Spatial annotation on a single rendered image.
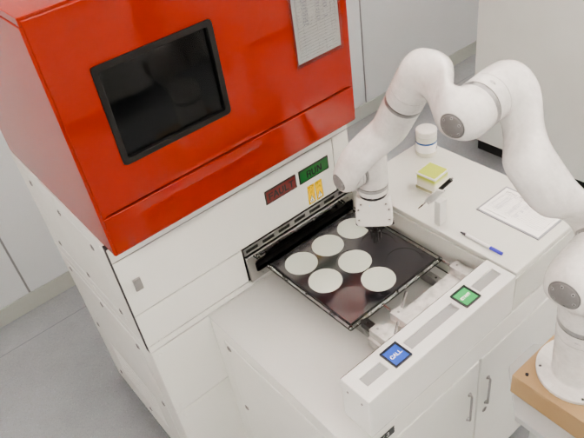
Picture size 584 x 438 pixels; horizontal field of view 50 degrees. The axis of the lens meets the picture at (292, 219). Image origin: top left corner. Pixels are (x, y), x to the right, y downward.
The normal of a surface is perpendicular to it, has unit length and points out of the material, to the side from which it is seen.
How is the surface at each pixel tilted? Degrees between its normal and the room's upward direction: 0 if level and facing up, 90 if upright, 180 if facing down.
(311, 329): 0
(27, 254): 90
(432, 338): 0
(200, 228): 90
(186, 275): 90
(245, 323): 0
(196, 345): 90
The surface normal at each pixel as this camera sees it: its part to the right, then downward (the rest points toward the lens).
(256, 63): 0.63, 0.42
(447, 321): -0.13, -0.77
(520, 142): -0.66, -0.34
